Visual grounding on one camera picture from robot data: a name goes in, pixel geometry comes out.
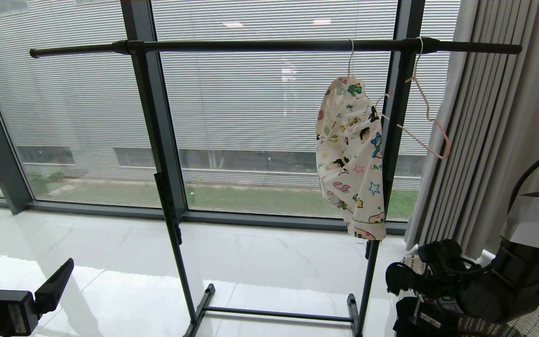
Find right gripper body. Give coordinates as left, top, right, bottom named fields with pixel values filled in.
left=393, top=297, right=459, bottom=337

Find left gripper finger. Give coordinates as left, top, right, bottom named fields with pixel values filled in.
left=33, top=258, right=74, bottom=314

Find cream printed garment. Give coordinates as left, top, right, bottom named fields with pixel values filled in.
left=315, top=76, right=387, bottom=241

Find pink clothes hanger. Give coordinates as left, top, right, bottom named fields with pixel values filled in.
left=346, top=40, right=356, bottom=79
left=375, top=37, right=452, bottom=160

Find black clothes rack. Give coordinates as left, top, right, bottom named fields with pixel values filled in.
left=29, top=37, right=523, bottom=337

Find window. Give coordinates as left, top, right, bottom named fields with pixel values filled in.
left=0, top=0, right=462, bottom=234

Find beige curtain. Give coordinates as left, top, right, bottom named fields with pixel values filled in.
left=404, top=0, right=539, bottom=262

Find black cable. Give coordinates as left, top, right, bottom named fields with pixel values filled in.
left=507, top=142, right=539, bottom=213

